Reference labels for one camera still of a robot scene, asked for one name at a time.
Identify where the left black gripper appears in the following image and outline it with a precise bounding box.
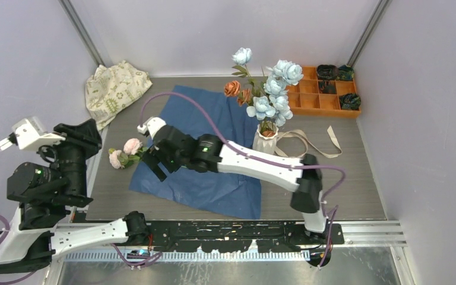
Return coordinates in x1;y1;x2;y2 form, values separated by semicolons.
40;118;105;202

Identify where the pink rose stem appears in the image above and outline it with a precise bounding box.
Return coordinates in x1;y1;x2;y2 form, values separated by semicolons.
108;138;148;169

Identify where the orange rose stem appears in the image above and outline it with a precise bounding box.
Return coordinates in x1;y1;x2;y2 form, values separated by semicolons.
224;80;278;138

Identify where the light blue flower stem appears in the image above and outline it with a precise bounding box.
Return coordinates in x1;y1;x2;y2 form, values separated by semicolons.
232;47;303;127

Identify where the beige printed ribbon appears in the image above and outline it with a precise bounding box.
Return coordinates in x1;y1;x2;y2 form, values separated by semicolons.
274;125;343;159

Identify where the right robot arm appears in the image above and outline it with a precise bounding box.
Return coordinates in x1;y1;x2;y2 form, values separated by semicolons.
137;118;329;244

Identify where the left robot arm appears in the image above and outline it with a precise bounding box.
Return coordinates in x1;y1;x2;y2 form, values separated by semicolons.
0;117;150;274

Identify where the white ribbed vase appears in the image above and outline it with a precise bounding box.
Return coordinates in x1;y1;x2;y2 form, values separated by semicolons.
252;123;278;154

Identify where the cream patterned cloth bag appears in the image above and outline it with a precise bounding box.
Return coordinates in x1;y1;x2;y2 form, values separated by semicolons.
85;61;153;131

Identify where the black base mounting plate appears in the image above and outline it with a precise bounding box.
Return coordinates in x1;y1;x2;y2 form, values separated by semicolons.
112;220;345;255

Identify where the orange compartment tray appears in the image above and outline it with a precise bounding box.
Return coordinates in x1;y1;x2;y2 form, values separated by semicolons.
287;66;362;119

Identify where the dark fabric piece middle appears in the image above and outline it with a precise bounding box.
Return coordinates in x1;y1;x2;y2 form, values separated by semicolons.
318;80;337;94

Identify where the dark rolled fabric top-left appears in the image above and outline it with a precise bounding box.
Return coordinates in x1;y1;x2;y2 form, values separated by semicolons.
316;65;339;80

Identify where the dark rolled fabric bottom-right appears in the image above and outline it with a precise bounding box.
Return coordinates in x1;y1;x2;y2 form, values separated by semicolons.
338;93;362;110

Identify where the dark rolled fabric top-right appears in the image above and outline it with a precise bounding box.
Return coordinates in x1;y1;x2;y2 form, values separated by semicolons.
336;65;354;81

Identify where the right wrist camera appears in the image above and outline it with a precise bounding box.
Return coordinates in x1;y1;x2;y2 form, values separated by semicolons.
137;116;167;139

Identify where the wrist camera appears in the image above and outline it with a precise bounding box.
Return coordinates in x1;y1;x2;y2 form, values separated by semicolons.
0;116;66;151
137;116;167;139

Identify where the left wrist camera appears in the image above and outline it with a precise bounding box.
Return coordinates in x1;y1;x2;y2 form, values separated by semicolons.
0;116;66;151

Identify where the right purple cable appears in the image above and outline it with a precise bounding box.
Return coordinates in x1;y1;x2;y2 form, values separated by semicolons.
139;91;347;268

